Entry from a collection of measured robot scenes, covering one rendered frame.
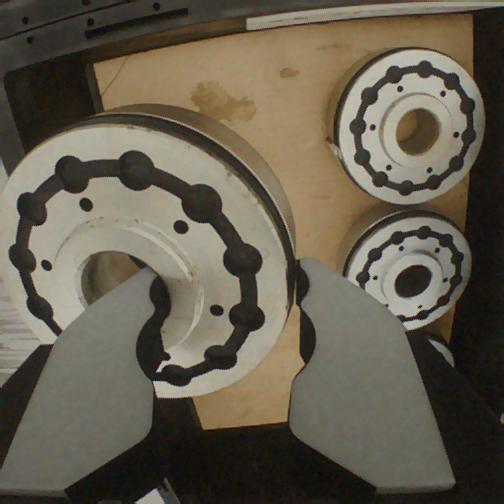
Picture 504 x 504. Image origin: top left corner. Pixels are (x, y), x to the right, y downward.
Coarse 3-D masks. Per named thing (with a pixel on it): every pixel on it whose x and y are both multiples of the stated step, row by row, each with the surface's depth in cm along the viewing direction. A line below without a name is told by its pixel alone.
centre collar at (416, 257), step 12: (408, 252) 28; (420, 252) 27; (396, 264) 28; (408, 264) 28; (420, 264) 28; (432, 264) 28; (384, 276) 28; (396, 276) 28; (432, 276) 28; (384, 288) 29; (432, 288) 29; (396, 300) 29; (408, 300) 29; (420, 300) 29
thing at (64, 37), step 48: (144, 0) 14; (192, 0) 14; (240, 0) 14; (288, 0) 15; (336, 0) 14; (384, 0) 14; (432, 0) 15; (0, 48) 15; (48, 48) 15; (0, 96) 16; (0, 144) 17
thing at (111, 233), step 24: (120, 216) 11; (72, 240) 11; (96, 240) 11; (120, 240) 11; (144, 240) 11; (168, 240) 11; (72, 264) 11; (168, 264) 11; (192, 264) 11; (72, 288) 12; (168, 288) 11; (192, 288) 11; (72, 312) 12; (168, 312) 12; (192, 312) 12; (168, 336) 12
